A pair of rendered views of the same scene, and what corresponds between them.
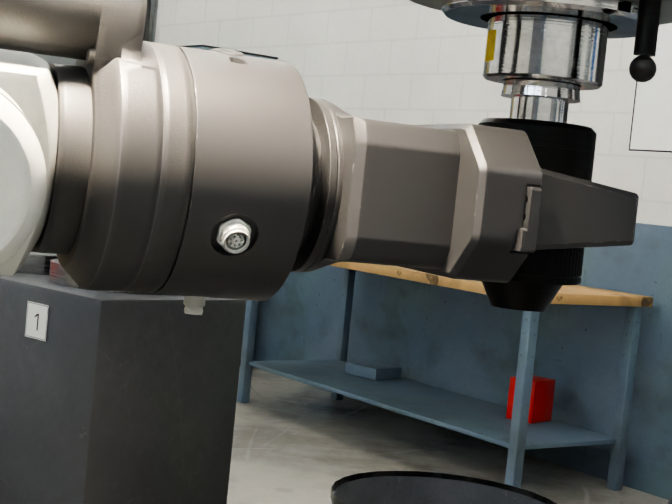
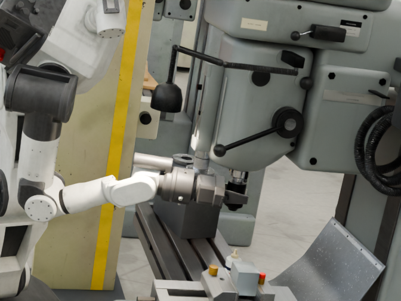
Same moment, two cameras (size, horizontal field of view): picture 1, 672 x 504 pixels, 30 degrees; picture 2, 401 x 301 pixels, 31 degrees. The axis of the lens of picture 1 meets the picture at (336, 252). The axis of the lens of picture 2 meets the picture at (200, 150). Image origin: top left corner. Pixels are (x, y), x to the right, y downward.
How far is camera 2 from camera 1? 142 cm
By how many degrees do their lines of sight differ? 24
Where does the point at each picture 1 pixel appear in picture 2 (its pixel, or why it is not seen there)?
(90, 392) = not seen: hidden behind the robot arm
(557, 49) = (236, 174)
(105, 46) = (166, 171)
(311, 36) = not seen: outside the picture
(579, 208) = (237, 198)
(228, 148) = (179, 187)
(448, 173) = (212, 193)
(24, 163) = (151, 189)
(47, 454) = (179, 207)
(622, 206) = (244, 198)
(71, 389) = not seen: hidden behind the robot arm
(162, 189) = (170, 192)
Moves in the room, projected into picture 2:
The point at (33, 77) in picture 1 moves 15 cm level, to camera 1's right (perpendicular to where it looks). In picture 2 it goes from (154, 177) to (211, 193)
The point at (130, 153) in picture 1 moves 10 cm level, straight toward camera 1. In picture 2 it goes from (166, 187) to (154, 199)
